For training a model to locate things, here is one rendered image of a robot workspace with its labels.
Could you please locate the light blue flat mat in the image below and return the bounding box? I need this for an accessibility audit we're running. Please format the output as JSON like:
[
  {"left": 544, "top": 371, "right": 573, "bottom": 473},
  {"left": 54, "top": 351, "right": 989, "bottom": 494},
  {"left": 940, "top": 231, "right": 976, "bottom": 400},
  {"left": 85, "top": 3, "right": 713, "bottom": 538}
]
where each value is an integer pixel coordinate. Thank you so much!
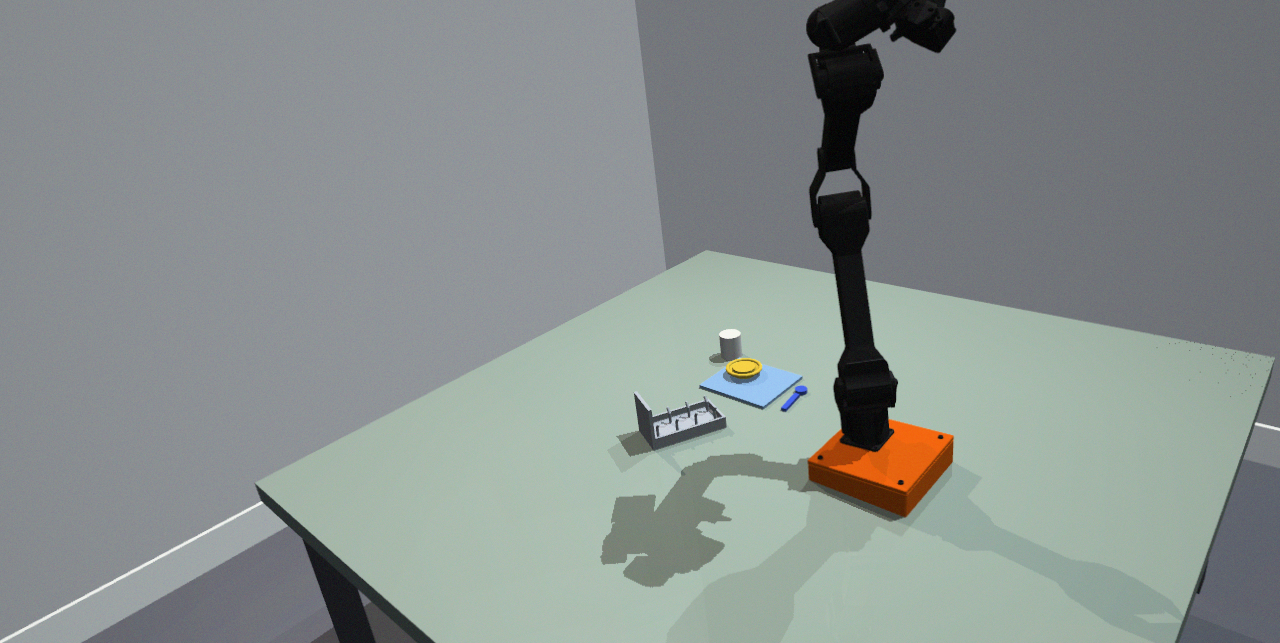
[{"left": 700, "top": 364, "right": 803, "bottom": 409}]

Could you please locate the yellow plate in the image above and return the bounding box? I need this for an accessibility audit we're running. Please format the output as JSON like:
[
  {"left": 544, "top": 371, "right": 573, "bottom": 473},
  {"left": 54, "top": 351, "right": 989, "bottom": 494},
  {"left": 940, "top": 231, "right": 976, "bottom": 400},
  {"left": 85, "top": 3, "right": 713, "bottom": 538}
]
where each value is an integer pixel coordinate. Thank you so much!
[{"left": 726, "top": 357, "right": 763, "bottom": 379}]

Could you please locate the grey cylinder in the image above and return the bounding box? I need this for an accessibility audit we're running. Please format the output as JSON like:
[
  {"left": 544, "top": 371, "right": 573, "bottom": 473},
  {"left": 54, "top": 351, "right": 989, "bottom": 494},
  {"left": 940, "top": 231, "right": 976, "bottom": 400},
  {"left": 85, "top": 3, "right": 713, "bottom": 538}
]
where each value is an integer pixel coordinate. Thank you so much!
[{"left": 719, "top": 329, "right": 742, "bottom": 360}]

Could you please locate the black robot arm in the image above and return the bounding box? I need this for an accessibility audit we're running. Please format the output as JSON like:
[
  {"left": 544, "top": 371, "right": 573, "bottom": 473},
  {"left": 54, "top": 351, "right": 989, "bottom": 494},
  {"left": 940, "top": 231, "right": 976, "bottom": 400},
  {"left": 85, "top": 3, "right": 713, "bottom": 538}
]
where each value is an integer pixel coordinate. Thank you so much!
[{"left": 806, "top": 0, "right": 957, "bottom": 452}]

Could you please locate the grey dish rack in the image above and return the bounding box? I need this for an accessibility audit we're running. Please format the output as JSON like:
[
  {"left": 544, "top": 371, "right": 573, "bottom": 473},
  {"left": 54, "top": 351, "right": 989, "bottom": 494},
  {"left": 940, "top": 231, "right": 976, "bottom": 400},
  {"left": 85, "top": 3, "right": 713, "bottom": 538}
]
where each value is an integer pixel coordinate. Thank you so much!
[{"left": 634, "top": 391, "right": 727, "bottom": 451}]

